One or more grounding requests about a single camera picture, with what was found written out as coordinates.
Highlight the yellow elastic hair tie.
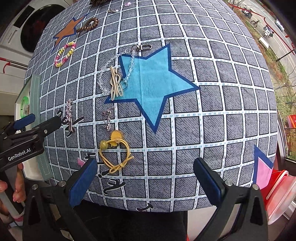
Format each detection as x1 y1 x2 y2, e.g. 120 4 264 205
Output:
99 130 135 175

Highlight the beige metal hair clip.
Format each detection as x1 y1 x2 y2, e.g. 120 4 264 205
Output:
109 66 123 101

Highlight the white washing machine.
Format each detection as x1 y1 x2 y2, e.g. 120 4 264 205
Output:
1 1 71 73

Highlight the clear crystal bead strap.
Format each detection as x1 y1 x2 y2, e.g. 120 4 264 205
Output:
97 43 153 96

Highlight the small pink hair clip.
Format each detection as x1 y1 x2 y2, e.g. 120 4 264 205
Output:
77 158 85 167

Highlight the red-handled metal rod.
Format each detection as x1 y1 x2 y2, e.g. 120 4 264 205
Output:
0 57 28 73

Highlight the silver star hair clip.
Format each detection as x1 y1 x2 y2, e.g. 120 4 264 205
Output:
65 99 73 137

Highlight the small rhinestone hair clip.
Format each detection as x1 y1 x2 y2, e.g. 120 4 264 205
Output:
102 106 115 131

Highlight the red plastic basin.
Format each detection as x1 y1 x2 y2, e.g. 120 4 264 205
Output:
261 170 295 225

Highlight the brown spiral hair tie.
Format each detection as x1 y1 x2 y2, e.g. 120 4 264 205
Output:
76 17 99 33

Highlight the pink yellow spiral hair tie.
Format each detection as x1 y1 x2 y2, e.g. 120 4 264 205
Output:
54 41 77 68

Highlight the grey checked tablecloth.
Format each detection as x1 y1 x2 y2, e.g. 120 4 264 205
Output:
27 1 278 212

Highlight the person's left hand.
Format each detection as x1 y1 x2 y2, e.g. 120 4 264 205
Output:
0 163 27 216

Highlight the silver rhinestone hair clip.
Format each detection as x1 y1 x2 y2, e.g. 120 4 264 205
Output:
107 9 119 13

